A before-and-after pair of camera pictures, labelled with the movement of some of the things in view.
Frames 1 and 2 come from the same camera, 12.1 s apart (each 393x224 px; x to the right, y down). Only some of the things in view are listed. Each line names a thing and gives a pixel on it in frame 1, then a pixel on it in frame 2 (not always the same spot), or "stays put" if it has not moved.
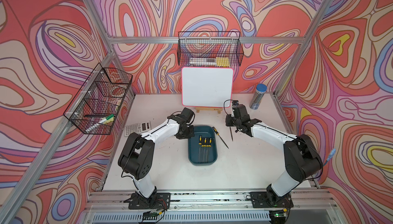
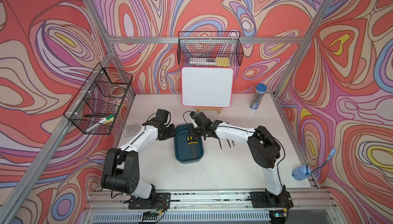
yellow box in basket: [222, 62] stays put
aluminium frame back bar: [160, 40] stays put
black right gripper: [228, 118] → [192, 131]
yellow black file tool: [209, 146] → [195, 144]
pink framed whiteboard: [207, 87] stays put
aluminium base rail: [111, 207] stays put
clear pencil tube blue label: [261, 89] stays put
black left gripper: [191, 133] → [172, 132]
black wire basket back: [212, 48] stays put
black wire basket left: [96, 104] stays put
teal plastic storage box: [204, 131] → [182, 153]
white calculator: [138, 128] stays put
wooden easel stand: [198, 109] stays put
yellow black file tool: [204, 147] → [191, 142]
